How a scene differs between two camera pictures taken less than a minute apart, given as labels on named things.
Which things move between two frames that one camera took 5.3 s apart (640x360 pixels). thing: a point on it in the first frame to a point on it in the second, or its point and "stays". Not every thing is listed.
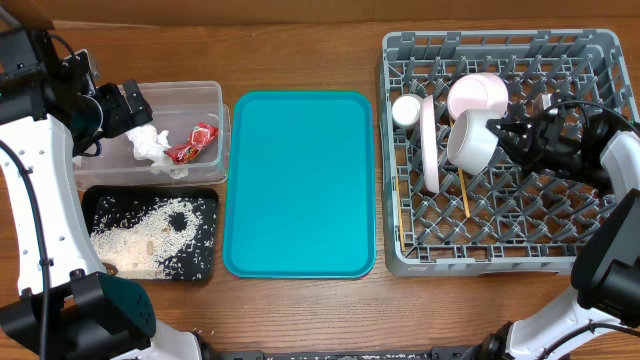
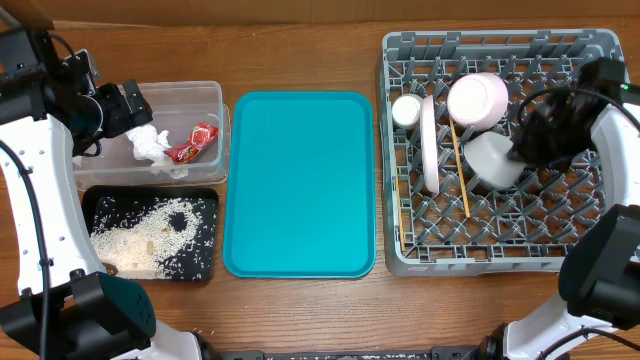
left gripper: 124,118 stays
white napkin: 150,145 stays
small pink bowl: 477,91 stays
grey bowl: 471,144 to 486,156
